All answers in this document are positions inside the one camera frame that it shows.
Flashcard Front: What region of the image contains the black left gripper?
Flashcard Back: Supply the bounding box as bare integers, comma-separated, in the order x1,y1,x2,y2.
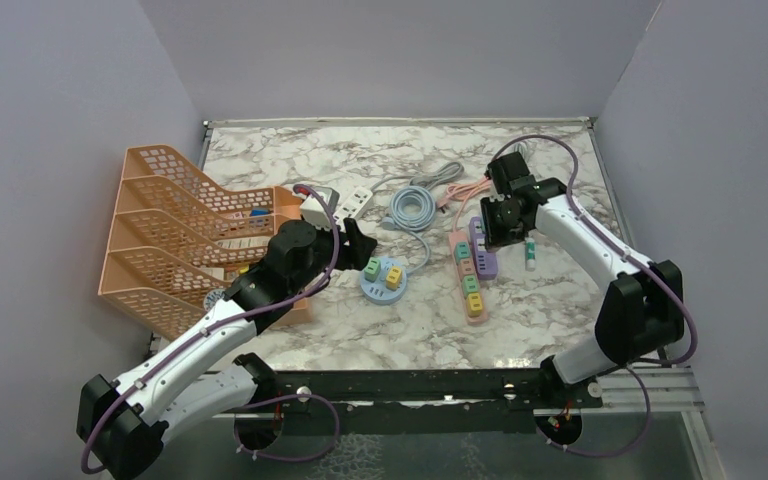
290,217,377,295

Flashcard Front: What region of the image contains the green charger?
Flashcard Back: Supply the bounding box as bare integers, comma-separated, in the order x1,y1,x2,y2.
363,257,381,283

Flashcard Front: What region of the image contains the yellow olive charger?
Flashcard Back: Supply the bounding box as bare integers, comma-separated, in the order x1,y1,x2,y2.
465,292,484,318
385,265,404,291

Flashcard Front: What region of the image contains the pink charger adapter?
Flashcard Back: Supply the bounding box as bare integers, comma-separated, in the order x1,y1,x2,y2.
457,258,476,278

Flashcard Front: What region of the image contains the green charger adapter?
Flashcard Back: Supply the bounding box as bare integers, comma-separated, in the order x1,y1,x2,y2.
461,275,480,298

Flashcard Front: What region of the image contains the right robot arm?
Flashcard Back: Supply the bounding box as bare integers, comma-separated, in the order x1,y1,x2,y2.
480,144,699,407

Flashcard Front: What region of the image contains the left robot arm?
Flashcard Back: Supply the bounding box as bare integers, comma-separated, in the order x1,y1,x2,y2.
76,218,378,479

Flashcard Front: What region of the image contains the white green glue stick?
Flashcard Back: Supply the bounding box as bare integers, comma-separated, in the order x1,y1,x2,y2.
525,238,537,271

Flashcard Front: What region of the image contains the blue round power socket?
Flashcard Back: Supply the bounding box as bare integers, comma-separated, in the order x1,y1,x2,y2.
359,256,408,306

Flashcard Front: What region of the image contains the white power strip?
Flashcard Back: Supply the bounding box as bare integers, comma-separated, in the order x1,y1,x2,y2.
334,186,373,230

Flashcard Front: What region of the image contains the pink power strip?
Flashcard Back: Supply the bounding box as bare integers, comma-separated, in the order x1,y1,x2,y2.
448,230,488,325

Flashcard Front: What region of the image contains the purple power strip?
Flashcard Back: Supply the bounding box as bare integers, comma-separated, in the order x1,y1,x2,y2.
468,216,498,280

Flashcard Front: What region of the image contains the orange plastic file organizer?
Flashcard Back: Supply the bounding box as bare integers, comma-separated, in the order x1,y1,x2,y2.
98,144,302,340

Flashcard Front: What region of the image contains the pink coiled cable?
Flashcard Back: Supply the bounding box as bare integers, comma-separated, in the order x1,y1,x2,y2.
436,173,495,233

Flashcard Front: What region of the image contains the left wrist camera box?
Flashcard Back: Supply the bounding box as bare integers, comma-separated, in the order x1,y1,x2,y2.
300,186,340,229

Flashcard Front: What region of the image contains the light blue coiled cable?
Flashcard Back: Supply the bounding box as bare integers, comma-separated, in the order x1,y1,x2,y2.
381,185,438,276

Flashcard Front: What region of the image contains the grey coiled cable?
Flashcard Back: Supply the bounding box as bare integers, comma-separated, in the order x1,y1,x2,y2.
370,160,466,193

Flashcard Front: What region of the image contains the black metal base rail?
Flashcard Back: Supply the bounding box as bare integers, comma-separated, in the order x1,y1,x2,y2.
228,368,603,436

